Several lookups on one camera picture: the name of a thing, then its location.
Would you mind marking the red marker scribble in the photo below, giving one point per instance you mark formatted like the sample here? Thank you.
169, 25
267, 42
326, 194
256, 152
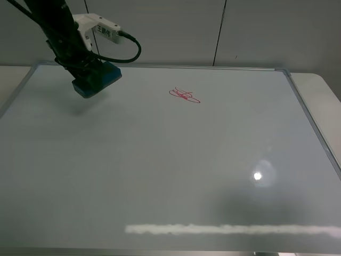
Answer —
180, 93

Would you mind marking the teal whiteboard eraser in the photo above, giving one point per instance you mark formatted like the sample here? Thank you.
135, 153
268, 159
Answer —
96, 80

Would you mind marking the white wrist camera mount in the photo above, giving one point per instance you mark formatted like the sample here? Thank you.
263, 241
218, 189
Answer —
97, 24

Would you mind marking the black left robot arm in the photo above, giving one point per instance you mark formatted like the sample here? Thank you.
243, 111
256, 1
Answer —
58, 25

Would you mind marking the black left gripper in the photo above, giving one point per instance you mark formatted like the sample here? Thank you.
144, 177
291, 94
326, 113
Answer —
67, 54

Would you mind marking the white framed whiteboard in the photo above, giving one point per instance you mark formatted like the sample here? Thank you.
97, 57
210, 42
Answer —
137, 171

